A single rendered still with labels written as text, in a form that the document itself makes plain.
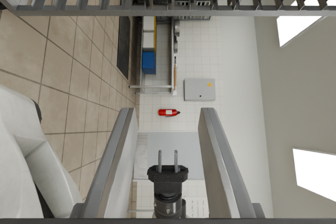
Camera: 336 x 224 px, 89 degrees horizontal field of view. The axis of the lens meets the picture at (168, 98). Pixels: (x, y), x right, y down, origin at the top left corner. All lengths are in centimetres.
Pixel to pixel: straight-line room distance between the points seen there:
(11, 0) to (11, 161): 75
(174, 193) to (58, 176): 32
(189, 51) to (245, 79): 153
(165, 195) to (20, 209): 37
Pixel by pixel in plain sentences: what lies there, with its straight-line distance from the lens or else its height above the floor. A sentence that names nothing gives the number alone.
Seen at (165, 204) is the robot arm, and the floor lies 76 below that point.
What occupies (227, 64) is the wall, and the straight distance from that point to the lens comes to 454.
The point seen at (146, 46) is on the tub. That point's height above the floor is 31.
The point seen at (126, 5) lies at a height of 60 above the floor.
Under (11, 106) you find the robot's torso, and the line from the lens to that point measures 43.
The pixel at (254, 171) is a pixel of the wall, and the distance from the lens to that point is 453.
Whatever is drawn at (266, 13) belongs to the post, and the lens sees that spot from 90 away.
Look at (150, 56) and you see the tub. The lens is 369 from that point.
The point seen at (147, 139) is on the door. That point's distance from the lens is 407.
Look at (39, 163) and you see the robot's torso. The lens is 45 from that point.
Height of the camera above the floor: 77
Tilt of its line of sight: level
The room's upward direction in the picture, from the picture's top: 90 degrees clockwise
